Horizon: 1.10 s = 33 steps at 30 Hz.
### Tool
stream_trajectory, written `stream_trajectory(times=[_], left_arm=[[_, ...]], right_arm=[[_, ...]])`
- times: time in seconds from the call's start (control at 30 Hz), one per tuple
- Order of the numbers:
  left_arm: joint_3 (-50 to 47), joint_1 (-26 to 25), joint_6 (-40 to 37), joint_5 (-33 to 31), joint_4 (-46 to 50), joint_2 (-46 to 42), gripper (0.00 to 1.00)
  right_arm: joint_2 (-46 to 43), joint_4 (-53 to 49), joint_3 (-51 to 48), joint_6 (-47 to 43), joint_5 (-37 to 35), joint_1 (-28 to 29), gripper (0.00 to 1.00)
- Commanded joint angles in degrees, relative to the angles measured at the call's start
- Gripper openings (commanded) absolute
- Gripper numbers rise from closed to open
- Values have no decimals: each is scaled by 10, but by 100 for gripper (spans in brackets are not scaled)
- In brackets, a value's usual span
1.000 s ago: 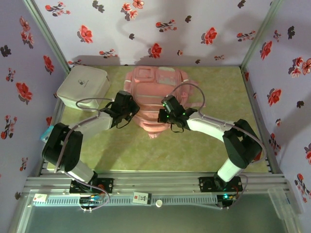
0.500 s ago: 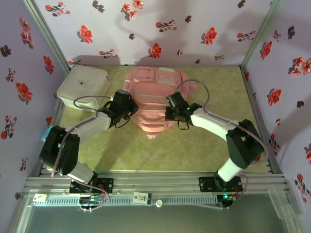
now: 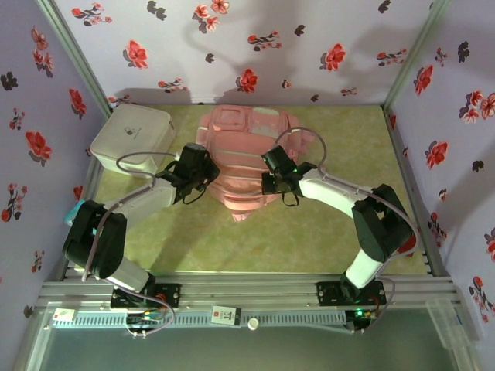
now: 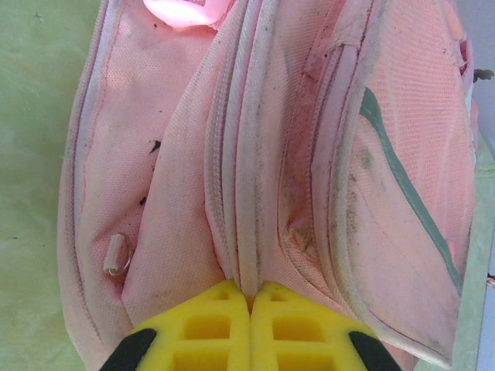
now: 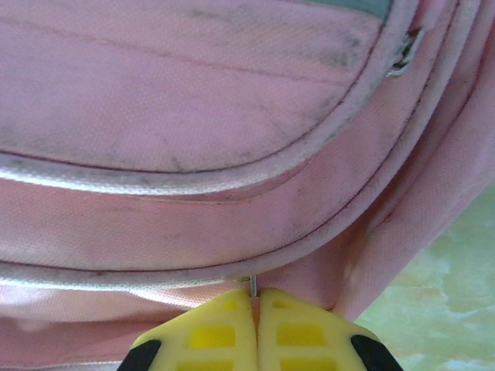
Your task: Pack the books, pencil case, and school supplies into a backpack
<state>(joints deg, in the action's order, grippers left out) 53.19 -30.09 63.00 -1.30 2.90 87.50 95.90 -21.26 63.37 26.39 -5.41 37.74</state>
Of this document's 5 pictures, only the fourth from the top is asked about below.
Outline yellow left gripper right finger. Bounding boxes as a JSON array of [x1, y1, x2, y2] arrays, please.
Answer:
[[249, 281, 404, 371]]

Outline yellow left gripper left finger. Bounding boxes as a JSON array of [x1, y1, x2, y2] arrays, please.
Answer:
[[98, 280, 252, 371]]

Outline pink fabric backpack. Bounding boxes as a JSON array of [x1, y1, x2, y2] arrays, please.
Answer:
[[56, 0, 481, 370]]

